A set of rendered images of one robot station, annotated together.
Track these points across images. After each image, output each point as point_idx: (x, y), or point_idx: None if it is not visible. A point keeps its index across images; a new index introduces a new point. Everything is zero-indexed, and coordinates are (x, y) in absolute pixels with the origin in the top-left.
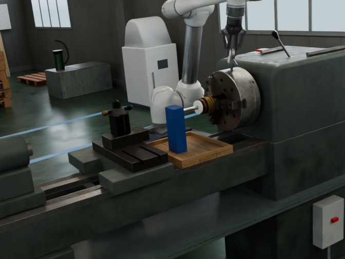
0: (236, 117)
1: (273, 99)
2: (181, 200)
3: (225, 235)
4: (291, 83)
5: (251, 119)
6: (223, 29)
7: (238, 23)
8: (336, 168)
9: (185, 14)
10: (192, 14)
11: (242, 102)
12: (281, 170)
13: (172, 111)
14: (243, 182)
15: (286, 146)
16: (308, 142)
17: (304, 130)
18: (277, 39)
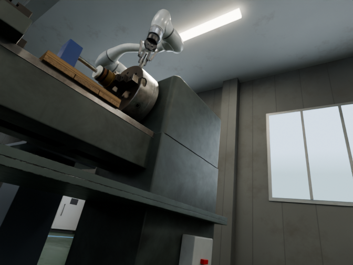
0: (132, 94)
1: (170, 95)
2: (12, 100)
3: (59, 177)
4: (185, 97)
5: (145, 106)
6: (142, 41)
7: (155, 39)
8: (205, 206)
9: (112, 64)
10: (116, 70)
11: (143, 80)
12: (162, 165)
13: (69, 40)
14: (117, 154)
15: (171, 144)
16: (189, 159)
17: (187, 144)
18: None
